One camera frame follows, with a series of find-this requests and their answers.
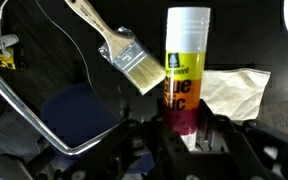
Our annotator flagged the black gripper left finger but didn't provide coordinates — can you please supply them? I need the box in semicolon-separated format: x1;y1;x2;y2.
60;109;184;180

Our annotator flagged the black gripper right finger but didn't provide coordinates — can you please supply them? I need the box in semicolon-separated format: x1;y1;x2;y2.
193;101;288;180

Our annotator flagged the glue stick bottle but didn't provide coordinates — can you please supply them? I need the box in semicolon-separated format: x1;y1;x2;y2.
163;7;211;151

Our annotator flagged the crumpled beige napkin near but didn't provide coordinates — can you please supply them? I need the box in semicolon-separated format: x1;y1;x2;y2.
201;68;271;121

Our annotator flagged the wooden paint brush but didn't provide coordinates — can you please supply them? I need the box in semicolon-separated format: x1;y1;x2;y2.
64;0;165;95

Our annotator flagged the white power adapter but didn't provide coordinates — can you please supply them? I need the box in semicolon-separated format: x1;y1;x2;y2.
0;34;19;50

